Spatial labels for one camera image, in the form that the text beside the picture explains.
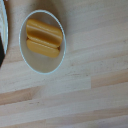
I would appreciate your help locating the white oval bowl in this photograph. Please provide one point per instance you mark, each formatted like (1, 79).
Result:
(41, 65)

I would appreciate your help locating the yellow bread piece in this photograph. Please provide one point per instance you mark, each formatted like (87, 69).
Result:
(44, 31)
(41, 49)

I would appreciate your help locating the white floral rim plate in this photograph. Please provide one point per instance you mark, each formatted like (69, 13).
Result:
(2, 26)

